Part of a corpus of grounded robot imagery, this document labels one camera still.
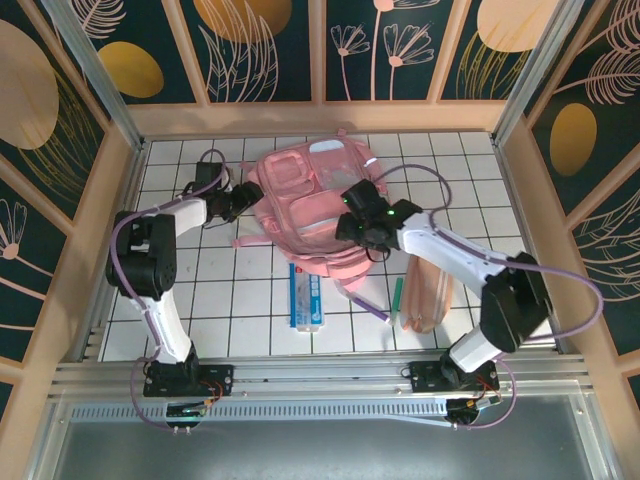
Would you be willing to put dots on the pink student backpack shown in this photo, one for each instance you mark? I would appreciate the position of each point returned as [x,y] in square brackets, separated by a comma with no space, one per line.
[300,210]

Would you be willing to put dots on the purple pen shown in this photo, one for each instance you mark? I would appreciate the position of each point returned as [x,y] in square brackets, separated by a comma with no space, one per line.
[372,310]

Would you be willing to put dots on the peach zip pencil case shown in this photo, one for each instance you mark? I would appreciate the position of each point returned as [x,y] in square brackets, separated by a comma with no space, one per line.
[430,305]

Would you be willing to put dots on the blue white ruler set packet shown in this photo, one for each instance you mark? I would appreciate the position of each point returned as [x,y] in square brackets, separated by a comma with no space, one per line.
[306,305]

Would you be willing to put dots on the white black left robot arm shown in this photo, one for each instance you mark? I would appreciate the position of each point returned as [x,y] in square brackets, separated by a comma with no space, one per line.
[170,335]

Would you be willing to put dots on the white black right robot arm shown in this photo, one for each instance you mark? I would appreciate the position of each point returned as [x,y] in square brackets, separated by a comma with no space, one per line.
[450,250]

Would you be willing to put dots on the green marker pen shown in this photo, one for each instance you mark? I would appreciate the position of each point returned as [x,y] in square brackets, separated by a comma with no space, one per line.
[398,295]

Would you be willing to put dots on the grey metal sheet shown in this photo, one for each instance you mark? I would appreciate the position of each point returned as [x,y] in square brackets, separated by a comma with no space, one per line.
[320,455]

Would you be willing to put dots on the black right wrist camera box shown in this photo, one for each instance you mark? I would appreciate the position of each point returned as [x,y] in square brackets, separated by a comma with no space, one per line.
[365,197]

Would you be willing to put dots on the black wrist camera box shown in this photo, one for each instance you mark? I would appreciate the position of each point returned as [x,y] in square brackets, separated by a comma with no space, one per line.
[365,197]
[207,175]

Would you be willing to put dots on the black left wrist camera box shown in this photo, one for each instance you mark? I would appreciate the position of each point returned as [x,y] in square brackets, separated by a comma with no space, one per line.
[207,175]

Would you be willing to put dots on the aluminium side rail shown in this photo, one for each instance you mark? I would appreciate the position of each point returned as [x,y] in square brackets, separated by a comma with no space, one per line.
[131,180]
[517,200]

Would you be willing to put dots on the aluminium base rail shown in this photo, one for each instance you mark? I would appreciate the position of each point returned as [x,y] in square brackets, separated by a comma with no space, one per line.
[320,377]

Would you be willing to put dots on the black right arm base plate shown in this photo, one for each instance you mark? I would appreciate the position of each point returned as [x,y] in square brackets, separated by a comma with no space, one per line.
[425,377]

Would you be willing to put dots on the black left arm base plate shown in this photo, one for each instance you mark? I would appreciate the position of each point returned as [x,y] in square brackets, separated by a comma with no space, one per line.
[215,380]

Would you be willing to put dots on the aluminium frame post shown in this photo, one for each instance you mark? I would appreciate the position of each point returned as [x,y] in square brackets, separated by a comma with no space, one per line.
[95,65]
[530,70]

